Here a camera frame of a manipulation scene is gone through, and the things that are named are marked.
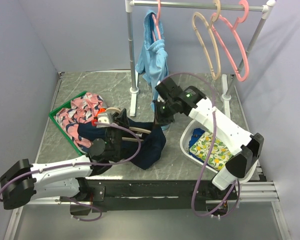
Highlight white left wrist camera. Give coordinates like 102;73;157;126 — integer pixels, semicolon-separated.
91;111;114;128

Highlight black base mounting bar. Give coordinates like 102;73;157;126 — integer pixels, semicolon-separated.
73;179;238;212

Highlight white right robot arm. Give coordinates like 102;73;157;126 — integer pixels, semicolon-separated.
154;77;264;190

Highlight navy blue shorts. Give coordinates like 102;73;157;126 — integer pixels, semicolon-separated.
77;117;167;171

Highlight pink hanger holding shorts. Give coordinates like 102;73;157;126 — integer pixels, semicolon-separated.
151;0;163;42

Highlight orange garment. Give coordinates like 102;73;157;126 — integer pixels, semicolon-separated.
97;108;106;114

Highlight pink patterned garment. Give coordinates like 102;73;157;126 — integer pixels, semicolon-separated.
50;92;108;155

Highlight light blue shorts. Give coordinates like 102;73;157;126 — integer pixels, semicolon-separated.
135;10;169;101

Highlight metal clothes rack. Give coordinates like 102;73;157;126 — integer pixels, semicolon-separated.
125;0;276;117

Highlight green plastic tray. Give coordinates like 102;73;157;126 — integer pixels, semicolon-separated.
48;91;91;156

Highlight white plastic laundry basket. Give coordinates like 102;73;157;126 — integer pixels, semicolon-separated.
179;120;260;184

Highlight beige hanger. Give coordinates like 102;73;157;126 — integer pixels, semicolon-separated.
191;0;222;81
105;107;151;142

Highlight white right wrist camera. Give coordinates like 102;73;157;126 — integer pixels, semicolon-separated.
157;95;165;103

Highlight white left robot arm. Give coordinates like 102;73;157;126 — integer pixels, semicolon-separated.
0;109;131;210

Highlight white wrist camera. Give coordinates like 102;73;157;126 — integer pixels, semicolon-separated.
91;111;114;128
157;95;165;103

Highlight lemon print garment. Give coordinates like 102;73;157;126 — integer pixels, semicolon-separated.
189;131;233;171

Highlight pink empty hanger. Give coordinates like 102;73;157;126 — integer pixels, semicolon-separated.
211;0;250;83

